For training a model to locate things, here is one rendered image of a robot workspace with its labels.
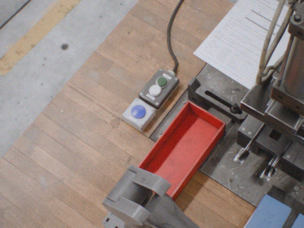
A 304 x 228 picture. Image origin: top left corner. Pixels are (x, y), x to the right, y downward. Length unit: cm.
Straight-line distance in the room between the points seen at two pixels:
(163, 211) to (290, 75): 37
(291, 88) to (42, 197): 72
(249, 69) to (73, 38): 136
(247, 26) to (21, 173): 77
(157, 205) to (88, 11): 197
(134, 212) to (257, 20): 89
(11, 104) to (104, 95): 115
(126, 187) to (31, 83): 173
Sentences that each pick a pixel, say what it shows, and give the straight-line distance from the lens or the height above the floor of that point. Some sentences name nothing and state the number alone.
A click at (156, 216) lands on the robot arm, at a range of 102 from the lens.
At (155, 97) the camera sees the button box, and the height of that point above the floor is 93.
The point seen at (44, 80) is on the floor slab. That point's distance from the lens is 274.
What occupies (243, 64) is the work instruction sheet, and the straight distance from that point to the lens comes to 165.
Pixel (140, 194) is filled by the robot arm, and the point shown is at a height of 130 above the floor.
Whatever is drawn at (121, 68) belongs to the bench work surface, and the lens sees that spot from 166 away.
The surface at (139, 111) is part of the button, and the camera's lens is 154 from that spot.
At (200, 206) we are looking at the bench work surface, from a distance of 148.
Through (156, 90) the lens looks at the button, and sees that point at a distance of 157.
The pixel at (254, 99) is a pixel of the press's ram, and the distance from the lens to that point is 133.
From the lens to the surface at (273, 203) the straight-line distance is 147.
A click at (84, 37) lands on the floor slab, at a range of 282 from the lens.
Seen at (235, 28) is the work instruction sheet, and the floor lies 90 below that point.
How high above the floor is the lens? 233
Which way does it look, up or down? 65 degrees down
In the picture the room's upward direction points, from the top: 9 degrees counter-clockwise
